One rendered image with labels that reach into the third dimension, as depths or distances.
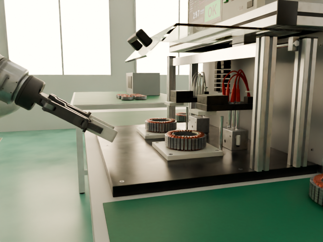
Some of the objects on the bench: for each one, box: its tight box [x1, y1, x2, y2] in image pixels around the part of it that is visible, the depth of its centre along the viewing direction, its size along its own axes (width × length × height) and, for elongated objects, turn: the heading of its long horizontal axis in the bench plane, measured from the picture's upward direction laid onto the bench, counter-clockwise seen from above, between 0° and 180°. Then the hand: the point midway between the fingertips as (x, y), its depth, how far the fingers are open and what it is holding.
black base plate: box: [96, 122, 318, 197], centre depth 89 cm, size 47×64×2 cm
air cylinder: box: [189, 115, 210, 133], centre depth 103 cm, size 5×8×6 cm
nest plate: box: [152, 141, 224, 160], centre depth 76 cm, size 15×15×1 cm
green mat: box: [87, 109, 186, 126], centre depth 156 cm, size 94×61×1 cm
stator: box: [165, 130, 207, 151], centre depth 76 cm, size 11×11×4 cm
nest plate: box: [136, 127, 181, 139], centre depth 99 cm, size 15×15×1 cm
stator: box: [145, 118, 177, 133], centre depth 99 cm, size 11×11×4 cm
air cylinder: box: [219, 126, 248, 151], centre depth 80 cm, size 5×8×6 cm
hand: (102, 128), depth 69 cm, fingers open, 6 cm apart
